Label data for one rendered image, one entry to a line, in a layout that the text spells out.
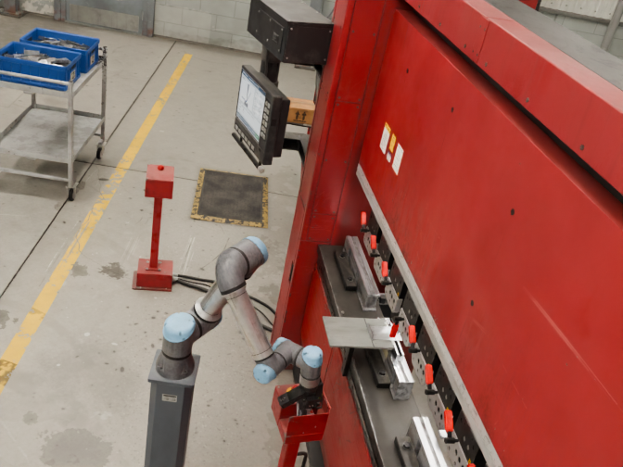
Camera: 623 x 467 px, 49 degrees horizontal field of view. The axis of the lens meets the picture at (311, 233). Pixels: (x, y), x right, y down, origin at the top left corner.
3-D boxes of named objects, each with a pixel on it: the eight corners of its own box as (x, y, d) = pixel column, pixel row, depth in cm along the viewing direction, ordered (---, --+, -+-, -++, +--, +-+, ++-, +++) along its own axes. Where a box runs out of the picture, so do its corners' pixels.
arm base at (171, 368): (151, 376, 262) (153, 358, 257) (159, 351, 275) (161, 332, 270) (190, 382, 263) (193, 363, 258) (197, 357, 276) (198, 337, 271)
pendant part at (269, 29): (229, 145, 380) (248, -9, 338) (270, 145, 391) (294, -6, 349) (260, 188, 343) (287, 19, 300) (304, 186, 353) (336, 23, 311)
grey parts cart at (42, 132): (30, 142, 579) (26, 31, 532) (107, 155, 585) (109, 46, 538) (-15, 189, 502) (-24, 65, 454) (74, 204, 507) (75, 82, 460)
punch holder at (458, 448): (445, 447, 210) (460, 408, 202) (470, 447, 212) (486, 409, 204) (461, 486, 197) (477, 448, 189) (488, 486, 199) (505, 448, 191)
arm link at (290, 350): (266, 346, 246) (291, 359, 242) (283, 332, 255) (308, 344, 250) (264, 362, 250) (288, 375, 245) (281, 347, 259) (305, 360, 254)
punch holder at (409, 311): (396, 323, 260) (406, 288, 252) (416, 324, 262) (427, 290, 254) (406, 349, 248) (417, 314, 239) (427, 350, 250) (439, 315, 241)
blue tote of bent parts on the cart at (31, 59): (13, 64, 501) (12, 40, 492) (82, 76, 505) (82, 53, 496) (-7, 80, 470) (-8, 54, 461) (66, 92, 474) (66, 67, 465)
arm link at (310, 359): (308, 340, 249) (327, 349, 246) (305, 362, 255) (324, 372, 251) (297, 351, 243) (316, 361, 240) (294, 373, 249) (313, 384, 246)
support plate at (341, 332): (322, 318, 278) (322, 316, 278) (382, 321, 284) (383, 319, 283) (329, 347, 263) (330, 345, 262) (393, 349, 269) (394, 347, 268)
